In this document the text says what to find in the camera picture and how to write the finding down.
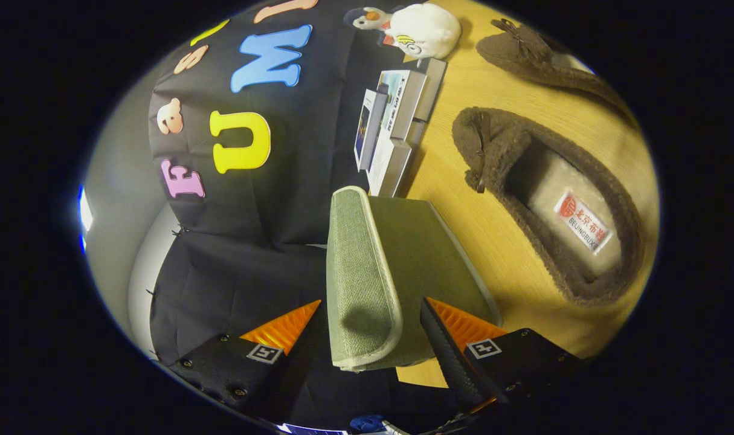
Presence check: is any dark cover book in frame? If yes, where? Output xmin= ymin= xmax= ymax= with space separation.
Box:
xmin=412 ymin=57 xmax=449 ymax=146

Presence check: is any blue object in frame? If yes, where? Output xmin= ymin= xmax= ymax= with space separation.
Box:
xmin=350 ymin=414 xmax=387 ymax=433

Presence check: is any white cover book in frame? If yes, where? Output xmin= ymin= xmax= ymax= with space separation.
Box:
xmin=367 ymin=130 xmax=413 ymax=197

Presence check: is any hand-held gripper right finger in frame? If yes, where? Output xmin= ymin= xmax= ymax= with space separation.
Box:
xmin=420 ymin=297 xmax=585 ymax=417

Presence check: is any penguin plush toy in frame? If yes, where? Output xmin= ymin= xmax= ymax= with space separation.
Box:
xmin=344 ymin=6 xmax=398 ymax=46

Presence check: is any white seal plush toy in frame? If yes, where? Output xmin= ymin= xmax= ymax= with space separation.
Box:
xmin=382 ymin=3 xmax=462 ymax=60

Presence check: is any green fabric storage box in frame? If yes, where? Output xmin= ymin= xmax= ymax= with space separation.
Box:
xmin=326 ymin=185 xmax=503 ymax=371

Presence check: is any light blue cover book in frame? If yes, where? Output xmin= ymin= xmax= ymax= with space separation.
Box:
xmin=379 ymin=69 xmax=428 ymax=140

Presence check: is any brown fuzzy shoe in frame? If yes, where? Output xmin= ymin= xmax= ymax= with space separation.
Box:
xmin=451 ymin=107 xmax=645 ymax=306
xmin=475 ymin=18 xmax=636 ymax=124

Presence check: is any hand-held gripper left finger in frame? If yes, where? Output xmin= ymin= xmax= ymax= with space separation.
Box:
xmin=167 ymin=299 xmax=322 ymax=417

